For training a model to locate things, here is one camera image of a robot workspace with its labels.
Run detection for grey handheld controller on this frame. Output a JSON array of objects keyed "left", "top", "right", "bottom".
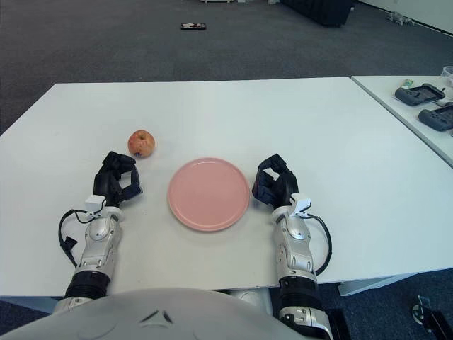
[
  {"left": 394, "top": 83, "right": 446, "bottom": 106},
  {"left": 418, "top": 104, "right": 453, "bottom": 132}
]

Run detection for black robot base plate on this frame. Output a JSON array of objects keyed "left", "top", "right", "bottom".
[{"left": 327, "top": 307, "right": 351, "bottom": 340}]

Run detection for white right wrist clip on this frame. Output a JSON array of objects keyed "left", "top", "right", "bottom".
[{"left": 289, "top": 193, "right": 314, "bottom": 217}]

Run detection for large black box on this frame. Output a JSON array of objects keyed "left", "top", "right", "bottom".
[{"left": 279, "top": 0, "right": 357, "bottom": 28}]

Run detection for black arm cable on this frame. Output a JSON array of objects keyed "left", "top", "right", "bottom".
[
  {"left": 306, "top": 212, "right": 333, "bottom": 276},
  {"left": 58, "top": 208, "right": 103, "bottom": 268}
]

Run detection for silver grey robot torso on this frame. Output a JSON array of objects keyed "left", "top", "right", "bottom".
[{"left": 0, "top": 287, "right": 294, "bottom": 340}]

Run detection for red yellow apple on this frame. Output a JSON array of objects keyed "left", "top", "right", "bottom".
[{"left": 127, "top": 130, "right": 156, "bottom": 159}]

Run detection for small grey quadruped robot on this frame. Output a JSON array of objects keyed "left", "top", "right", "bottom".
[{"left": 386, "top": 12, "right": 417, "bottom": 26}]

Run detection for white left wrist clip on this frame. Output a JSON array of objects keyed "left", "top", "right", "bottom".
[{"left": 84, "top": 195, "right": 107, "bottom": 215}]

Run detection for black wheeled stand base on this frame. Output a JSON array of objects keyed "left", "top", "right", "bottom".
[{"left": 410, "top": 294, "right": 453, "bottom": 340}]

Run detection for pink round plate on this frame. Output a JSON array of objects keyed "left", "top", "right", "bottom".
[{"left": 167, "top": 157, "right": 251, "bottom": 233}]

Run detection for silver robot waist housing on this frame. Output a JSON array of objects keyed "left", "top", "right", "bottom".
[{"left": 226, "top": 288, "right": 275, "bottom": 316}]

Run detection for white table frame beam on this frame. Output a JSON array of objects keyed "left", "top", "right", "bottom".
[{"left": 338, "top": 274, "right": 404, "bottom": 297}]

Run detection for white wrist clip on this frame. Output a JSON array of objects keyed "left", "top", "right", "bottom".
[
  {"left": 289, "top": 193, "right": 314, "bottom": 217},
  {"left": 84, "top": 195, "right": 107, "bottom": 215}
]

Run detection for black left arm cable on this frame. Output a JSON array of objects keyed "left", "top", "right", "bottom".
[{"left": 58, "top": 208, "right": 103, "bottom": 268}]

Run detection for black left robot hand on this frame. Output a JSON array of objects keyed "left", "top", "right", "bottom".
[{"left": 93, "top": 151, "right": 144, "bottom": 208}]

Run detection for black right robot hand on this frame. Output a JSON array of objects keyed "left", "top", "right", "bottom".
[{"left": 251, "top": 153, "right": 299, "bottom": 208}]

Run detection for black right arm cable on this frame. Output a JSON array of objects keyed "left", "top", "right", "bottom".
[{"left": 306, "top": 212, "right": 333, "bottom": 276}]

